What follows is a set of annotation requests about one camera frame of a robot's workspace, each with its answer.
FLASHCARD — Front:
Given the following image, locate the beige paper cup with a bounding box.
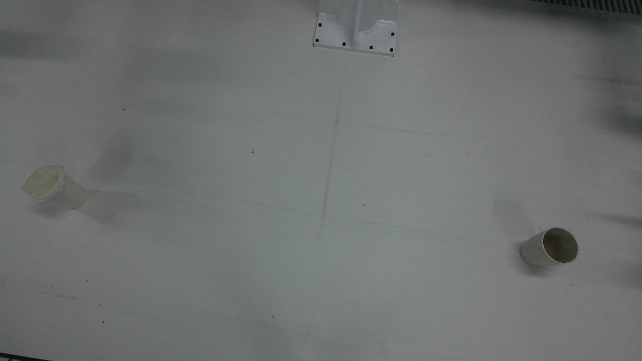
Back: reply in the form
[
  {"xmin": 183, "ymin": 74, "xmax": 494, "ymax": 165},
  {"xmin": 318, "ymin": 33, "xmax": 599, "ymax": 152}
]
[{"xmin": 520, "ymin": 227, "xmax": 579, "ymax": 267}]

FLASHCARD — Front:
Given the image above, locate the white crinkled plastic cup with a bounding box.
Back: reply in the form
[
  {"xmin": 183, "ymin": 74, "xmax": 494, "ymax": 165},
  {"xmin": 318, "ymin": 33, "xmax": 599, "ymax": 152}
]
[{"xmin": 22, "ymin": 164, "xmax": 89, "ymax": 210}]

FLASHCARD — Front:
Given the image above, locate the white bolted column base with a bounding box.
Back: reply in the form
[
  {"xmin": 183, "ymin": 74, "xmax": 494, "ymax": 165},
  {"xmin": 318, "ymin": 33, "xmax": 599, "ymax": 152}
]
[{"xmin": 312, "ymin": 0, "xmax": 400, "ymax": 57}]

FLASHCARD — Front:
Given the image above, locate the dark ribbed vent strip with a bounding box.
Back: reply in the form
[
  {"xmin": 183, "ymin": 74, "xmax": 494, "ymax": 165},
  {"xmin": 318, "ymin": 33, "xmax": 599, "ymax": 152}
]
[{"xmin": 527, "ymin": 0, "xmax": 642, "ymax": 14}]

